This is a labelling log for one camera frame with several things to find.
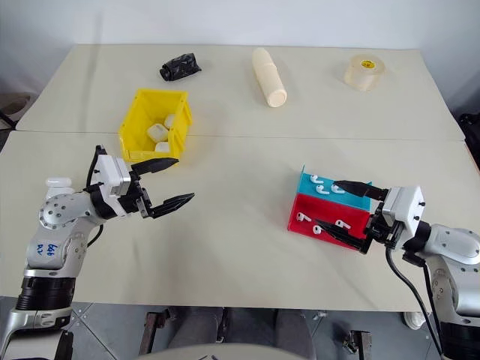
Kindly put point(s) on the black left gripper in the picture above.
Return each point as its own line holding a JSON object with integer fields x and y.
{"x": 132, "y": 200}

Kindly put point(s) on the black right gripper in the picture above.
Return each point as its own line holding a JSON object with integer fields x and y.
{"x": 386, "y": 230}

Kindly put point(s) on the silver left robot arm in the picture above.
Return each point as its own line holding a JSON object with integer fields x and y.
{"x": 56, "y": 240}

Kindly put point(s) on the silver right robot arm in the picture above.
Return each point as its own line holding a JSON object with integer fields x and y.
{"x": 453, "y": 255}

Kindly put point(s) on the yellow plastic bin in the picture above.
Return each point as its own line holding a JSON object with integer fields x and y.
{"x": 137, "y": 131}

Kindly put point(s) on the teal plastic bin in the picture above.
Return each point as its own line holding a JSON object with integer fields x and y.
{"x": 348, "y": 200}

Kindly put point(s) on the red and teal tray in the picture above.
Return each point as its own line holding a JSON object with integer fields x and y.
{"x": 311, "y": 206}

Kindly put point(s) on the black crumpled bag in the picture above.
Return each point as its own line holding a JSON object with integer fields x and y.
{"x": 180, "y": 66}

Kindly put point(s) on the translucent tape roll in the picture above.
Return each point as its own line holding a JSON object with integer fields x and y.
{"x": 363, "y": 75}

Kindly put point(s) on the grey robot torso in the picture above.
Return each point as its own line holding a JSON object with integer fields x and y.
{"x": 221, "y": 352}

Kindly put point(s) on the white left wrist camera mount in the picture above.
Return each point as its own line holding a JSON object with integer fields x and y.
{"x": 110, "y": 176}

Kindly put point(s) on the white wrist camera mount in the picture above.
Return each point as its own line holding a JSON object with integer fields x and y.
{"x": 110, "y": 176}
{"x": 407, "y": 208}

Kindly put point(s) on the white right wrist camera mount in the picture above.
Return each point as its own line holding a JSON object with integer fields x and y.
{"x": 407, "y": 208}

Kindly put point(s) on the dark metal bracket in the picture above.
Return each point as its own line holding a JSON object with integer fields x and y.
{"x": 152, "y": 330}
{"x": 358, "y": 343}

